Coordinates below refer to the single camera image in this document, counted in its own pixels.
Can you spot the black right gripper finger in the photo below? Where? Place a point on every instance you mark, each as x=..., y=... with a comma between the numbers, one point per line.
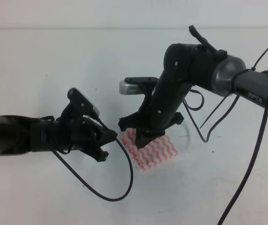
x=135, y=120
x=144, y=137

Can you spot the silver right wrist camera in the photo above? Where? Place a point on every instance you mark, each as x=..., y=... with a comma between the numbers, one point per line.
x=138, y=86

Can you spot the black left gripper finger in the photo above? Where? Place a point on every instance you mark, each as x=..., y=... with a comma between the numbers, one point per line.
x=95, y=152
x=99, y=133

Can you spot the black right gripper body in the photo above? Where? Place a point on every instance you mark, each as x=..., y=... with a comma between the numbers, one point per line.
x=158, y=110

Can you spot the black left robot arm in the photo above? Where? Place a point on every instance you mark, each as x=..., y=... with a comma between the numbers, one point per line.
x=20, y=135

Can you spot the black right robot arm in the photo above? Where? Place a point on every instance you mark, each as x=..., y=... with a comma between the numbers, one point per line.
x=185, y=66

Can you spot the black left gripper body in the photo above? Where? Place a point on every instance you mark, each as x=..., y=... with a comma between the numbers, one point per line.
x=65, y=133

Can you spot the pink white wavy striped towel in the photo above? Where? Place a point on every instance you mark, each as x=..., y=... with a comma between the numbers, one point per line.
x=158, y=152

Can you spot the black cable zip tie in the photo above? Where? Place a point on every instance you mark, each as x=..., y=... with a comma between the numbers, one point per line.
x=223, y=74

